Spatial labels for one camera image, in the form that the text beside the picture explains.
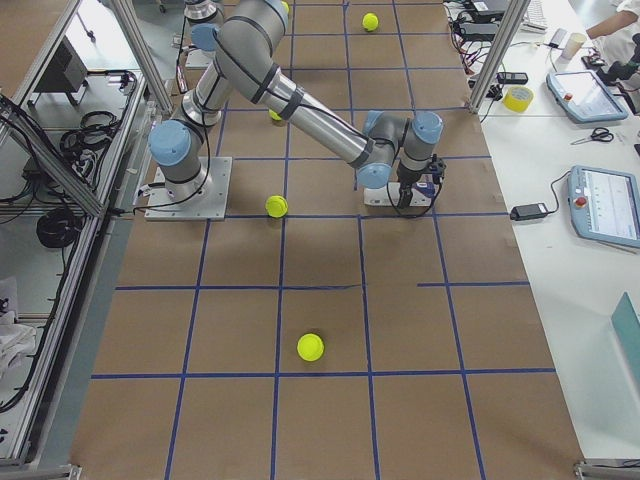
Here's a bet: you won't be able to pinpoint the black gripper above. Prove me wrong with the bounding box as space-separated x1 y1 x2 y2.
397 164 424 207

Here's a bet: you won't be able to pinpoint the white blue tennis ball can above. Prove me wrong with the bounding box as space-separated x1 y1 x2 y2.
364 181 436 208

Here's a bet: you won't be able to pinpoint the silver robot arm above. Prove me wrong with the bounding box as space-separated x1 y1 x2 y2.
184 0 225 53
149 1 446 209

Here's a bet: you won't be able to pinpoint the tennis ball between arm bases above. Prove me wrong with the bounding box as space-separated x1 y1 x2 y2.
268 109 283 122

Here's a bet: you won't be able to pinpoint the tennis ball far table side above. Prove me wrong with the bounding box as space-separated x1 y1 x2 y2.
362 12 379 32

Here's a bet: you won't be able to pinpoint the black power adapter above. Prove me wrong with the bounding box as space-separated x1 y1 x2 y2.
509 202 549 221

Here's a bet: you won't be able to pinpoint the yellow tape roll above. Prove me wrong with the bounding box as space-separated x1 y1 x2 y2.
503 85 534 113

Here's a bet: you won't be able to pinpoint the near blue teach pendant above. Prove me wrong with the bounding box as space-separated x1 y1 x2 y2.
567 165 639 248

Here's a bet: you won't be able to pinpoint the blue teach pendant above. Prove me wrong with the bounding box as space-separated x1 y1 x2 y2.
567 165 639 248
546 70 628 123

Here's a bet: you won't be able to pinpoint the far blue teach pendant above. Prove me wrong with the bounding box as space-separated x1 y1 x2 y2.
546 70 628 123

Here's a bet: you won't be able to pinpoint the paper cup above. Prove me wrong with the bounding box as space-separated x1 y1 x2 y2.
561 32 588 60

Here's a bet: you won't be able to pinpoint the crumpled white cloth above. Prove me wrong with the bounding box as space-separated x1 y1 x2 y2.
0 277 37 381

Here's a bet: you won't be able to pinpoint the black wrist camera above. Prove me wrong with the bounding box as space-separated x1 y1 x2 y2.
426 154 446 186

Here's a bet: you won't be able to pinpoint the tennis ball nearest camera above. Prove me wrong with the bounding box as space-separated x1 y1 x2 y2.
296 332 325 362

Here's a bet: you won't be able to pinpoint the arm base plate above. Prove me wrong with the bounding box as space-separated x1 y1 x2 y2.
145 155 232 221
185 49 214 69

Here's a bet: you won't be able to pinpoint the black handled scissors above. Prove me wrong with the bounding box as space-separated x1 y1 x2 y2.
571 127 614 145

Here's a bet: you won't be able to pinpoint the aluminium frame post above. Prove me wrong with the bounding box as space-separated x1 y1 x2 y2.
468 0 530 114

